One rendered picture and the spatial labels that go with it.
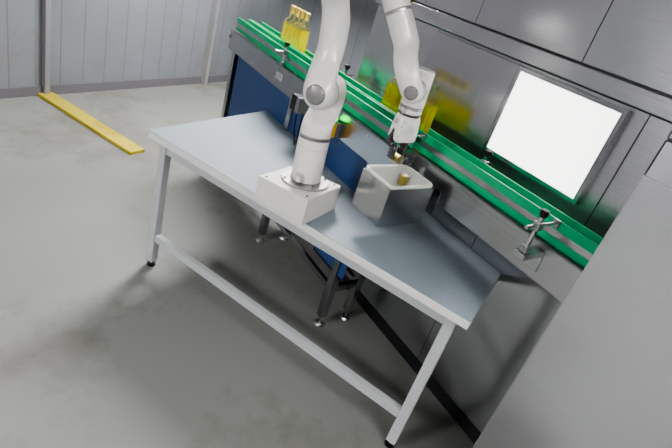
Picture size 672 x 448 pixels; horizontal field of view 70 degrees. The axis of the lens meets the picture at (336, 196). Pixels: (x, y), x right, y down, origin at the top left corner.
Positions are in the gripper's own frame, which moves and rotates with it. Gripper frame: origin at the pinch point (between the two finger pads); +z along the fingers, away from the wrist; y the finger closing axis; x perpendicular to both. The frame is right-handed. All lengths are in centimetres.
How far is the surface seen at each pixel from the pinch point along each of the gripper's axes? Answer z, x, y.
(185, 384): 109, 12, -61
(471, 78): -28.2, 10.8, 39.1
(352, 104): -1, 49, 14
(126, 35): 50, 356, -11
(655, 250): -15, -86, 3
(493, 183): -1.6, -28.2, 22.2
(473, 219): 13.3, -27.9, 20.2
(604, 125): -31, -46, 39
